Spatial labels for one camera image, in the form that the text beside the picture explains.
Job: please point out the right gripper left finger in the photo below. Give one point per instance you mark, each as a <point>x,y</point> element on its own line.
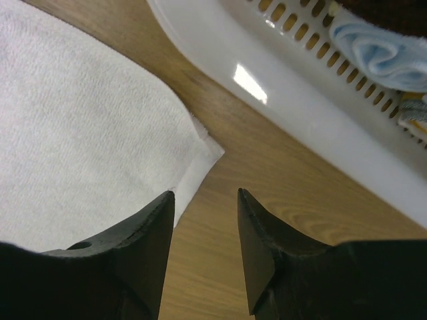
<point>116,274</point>

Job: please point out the light blue rolled towel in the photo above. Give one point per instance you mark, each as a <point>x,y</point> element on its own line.
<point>390,59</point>

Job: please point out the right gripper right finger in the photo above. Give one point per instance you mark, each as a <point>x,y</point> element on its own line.
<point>289,275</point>

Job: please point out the white plastic basket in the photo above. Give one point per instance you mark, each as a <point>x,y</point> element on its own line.
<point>276,56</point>

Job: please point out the white towel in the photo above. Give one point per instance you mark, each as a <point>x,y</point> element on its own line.
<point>88,137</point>

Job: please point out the brown rolled towel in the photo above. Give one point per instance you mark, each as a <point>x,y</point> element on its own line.
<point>406,17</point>

